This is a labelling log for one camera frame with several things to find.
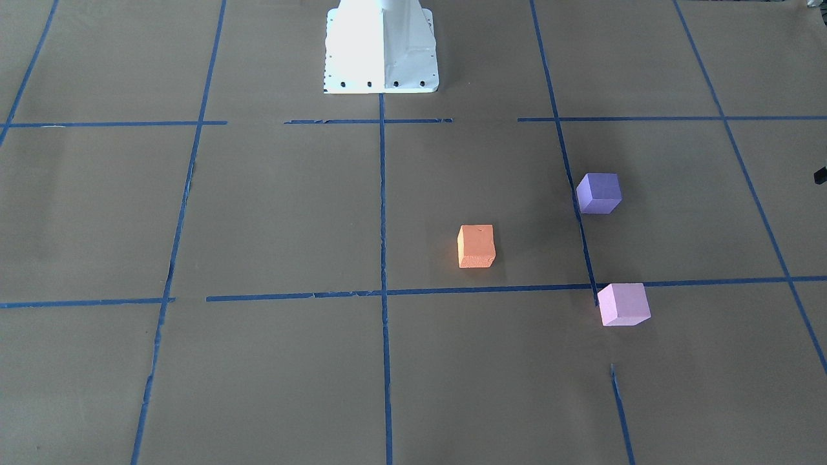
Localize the black object at edge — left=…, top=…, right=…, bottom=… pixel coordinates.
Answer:
left=813, top=167, right=827, bottom=185

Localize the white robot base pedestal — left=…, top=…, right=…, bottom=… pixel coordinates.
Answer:
left=323, top=1, right=440, bottom=94

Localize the orange foam cube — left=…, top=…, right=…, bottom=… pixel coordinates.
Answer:
left=457, top=224, right=496, bottom=269

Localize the pink foam cube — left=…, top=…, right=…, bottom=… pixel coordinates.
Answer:
left=598, top=283, right=652, bottom=327

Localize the purple foam cube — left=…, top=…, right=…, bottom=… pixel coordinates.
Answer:
left=576, top=172, right=623, bottom=214

